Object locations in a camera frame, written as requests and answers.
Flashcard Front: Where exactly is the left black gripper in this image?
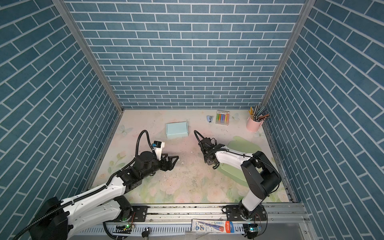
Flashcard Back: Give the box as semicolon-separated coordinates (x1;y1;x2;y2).
141;153;180;181

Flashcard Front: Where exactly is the light blue paper box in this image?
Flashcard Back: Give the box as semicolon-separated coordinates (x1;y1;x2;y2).
166;122;189;140

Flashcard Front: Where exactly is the light green paper box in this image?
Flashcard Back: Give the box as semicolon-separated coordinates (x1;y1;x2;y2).
215;136;262;187

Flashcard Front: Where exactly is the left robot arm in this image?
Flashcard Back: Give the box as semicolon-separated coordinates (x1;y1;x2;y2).
14;151;179;240

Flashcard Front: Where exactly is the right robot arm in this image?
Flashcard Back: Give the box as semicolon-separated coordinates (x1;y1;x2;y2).
197;137;282;220

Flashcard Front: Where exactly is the coloured marker pack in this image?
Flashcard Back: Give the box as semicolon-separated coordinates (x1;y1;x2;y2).
216;110;230;126

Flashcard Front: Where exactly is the pink pencil cup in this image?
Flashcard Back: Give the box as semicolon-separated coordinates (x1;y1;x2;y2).
246;117;264;133

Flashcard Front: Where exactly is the red white blue package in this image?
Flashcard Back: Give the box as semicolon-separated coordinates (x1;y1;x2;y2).
192;219;235;234

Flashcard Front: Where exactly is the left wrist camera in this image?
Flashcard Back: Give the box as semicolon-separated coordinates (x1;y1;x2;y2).
152;141;165;161

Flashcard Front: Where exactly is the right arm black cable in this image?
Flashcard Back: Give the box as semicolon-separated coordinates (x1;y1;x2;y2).
193;129;208;151

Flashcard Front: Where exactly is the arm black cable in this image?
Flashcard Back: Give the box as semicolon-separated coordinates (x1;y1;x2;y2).
104;129;155;187
193;129;208;151

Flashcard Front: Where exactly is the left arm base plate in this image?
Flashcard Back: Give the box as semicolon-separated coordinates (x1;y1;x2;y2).
117;205;148;223

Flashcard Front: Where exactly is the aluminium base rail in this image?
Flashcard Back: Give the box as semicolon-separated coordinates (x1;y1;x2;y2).
68;203;317;240

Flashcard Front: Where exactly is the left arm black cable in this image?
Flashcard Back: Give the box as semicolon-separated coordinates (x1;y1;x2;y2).
104;129;155;187

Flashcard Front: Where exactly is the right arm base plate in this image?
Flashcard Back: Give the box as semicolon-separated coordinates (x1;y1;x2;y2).
221;204;268;221

